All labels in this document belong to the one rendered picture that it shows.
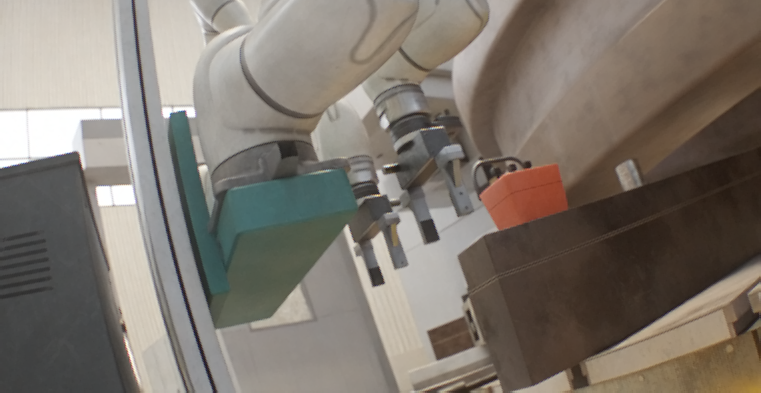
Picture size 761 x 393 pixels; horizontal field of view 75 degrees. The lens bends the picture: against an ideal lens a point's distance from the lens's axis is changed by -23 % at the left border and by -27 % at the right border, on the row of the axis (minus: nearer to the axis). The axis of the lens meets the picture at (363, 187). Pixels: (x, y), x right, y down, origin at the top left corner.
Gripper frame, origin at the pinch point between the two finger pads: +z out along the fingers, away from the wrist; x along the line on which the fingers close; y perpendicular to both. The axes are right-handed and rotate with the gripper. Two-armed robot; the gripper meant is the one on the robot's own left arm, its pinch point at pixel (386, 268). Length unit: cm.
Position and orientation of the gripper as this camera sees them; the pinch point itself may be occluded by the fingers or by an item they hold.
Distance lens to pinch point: 130.6
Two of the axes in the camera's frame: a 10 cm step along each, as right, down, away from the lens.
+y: 9.0, -1.8, 3.9
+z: 3.1, 9.0, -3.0
